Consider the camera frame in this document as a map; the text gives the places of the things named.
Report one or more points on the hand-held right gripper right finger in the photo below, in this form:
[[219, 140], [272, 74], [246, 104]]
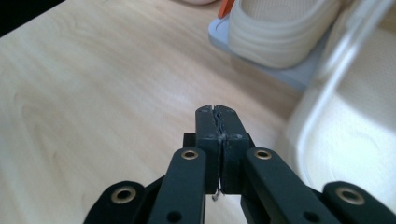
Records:
[[233, 137]]

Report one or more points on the cream perforated clog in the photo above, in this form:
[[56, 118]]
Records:
[[274, 34], [351, 140]]

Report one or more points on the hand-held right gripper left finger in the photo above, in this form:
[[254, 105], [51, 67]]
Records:
[[208, 130]]

